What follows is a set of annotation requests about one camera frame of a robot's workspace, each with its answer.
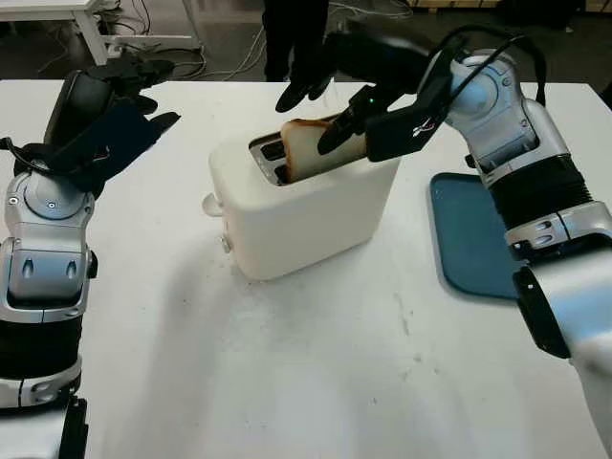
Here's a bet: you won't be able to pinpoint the blue plastic tray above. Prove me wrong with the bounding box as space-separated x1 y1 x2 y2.
428 171 522 301

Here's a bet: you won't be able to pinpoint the seated person dark trousers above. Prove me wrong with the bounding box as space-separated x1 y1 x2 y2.
496 0 612 34

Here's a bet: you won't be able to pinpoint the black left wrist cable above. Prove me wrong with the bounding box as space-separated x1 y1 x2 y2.
0 136 49 171

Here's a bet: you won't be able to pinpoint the white floor cable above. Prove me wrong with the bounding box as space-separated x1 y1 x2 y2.
329 0 412 23

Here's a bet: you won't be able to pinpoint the cream white toaster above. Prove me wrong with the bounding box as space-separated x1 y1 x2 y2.
201 112 402 282

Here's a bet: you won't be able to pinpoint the white desk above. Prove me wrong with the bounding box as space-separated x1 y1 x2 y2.
0 0 207 68

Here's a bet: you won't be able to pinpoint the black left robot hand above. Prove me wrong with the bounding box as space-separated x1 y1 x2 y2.
47 51 182 192

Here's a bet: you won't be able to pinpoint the standing person black trousers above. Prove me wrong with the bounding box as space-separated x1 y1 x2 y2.
261 0 331 82

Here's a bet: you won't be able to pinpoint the stacked wooden crates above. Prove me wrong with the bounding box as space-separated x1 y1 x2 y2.
408 0 503 10

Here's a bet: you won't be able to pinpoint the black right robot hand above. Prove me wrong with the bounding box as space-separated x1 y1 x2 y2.
275 29 434 157

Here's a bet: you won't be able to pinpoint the white bread toast slice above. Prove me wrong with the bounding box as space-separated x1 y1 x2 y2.
280 114 372 185

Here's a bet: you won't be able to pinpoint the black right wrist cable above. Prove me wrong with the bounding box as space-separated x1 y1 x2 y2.
429 26 549 104

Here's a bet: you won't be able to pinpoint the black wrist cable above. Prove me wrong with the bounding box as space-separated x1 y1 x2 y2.
0 136 49 171
429 26 549 104

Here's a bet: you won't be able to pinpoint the tangled floor cable bundle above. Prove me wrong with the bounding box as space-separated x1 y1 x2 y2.
37 0 267 82

